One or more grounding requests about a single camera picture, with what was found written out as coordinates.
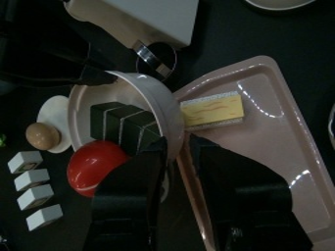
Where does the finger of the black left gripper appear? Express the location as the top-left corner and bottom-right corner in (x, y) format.
(78, 65), (121, 87)

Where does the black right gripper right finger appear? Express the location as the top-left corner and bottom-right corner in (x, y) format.
(190, 133), (314, 251)

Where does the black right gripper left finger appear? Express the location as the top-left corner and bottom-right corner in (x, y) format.
(83, 136), (170, 251)

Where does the pale pink toy pot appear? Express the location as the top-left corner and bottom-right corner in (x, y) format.
(67, 70), (186, 204)

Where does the white toy drawer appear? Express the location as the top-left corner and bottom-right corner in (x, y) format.
(63, 0), (201, 51)

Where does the red toy tomato half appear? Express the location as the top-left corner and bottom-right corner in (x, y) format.
(66, 139), (134, 199)

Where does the dark green striped toy block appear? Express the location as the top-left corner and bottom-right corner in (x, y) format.
(90, 101), (166, 157)

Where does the white lid with wooden knob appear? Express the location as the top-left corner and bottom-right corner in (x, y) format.
(24, 94), (75, 155)

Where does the black round disc silver band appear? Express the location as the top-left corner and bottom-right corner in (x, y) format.
(134, 40), (179, 83)

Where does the small white cube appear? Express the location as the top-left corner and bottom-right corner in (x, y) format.
(16, 183), (55, 212)
(26, 203), (65, 232)
(14, 168), (51, 192)
(7, 150), (44, 175)

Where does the pale pink plastic tray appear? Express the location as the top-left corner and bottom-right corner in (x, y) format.
(171, 54), (335, 251)

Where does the yellow toy cake slice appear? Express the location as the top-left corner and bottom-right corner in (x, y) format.
(179, 90), (246, 132)

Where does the pale object at edge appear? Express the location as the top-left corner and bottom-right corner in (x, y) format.
(326, 103), (335, 150)

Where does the pale round plate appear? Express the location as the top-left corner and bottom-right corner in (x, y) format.
(242, 0), (318, 12)

